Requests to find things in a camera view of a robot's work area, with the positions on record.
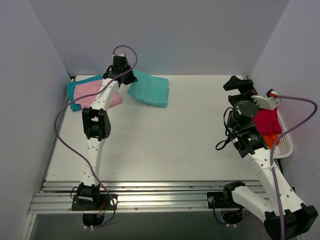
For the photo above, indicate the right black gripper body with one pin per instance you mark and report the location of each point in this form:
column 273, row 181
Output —
column 240, row 90

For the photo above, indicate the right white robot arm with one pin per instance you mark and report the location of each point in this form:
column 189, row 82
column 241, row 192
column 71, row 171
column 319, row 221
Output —
column 284, row 215

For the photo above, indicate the pink folded t shirt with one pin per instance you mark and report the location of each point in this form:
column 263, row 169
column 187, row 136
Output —
column 90, row 87

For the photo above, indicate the white plastic basket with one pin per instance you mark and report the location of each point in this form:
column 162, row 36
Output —
column 285, row 147

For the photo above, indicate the orange t shirt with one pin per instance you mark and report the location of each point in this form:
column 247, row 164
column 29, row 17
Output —
column 271, row 140

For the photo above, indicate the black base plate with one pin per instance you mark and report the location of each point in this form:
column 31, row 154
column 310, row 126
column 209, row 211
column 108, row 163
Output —
column 104, row 202
column 218, row 201

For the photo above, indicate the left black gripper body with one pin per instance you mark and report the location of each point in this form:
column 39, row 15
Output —
column 128, row 78

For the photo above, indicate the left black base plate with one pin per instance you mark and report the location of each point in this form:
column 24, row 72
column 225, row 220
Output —
column 104, row 202

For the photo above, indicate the teal folded t shirt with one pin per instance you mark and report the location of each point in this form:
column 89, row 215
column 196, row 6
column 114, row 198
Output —
column 71, row 87

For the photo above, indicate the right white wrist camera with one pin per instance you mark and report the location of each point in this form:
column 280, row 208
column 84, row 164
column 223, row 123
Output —
column 269, row 102

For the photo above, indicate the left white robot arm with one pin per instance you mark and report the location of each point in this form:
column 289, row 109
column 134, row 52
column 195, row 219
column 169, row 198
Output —
column 97, row 126

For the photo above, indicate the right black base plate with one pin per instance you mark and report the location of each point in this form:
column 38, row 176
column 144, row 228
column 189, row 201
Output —
column 218, row 201

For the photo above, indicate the mint green t shirt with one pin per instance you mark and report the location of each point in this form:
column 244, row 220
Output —
column 149, row 89

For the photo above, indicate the magenta t shirt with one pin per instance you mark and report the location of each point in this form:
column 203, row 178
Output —
column 267, row 122

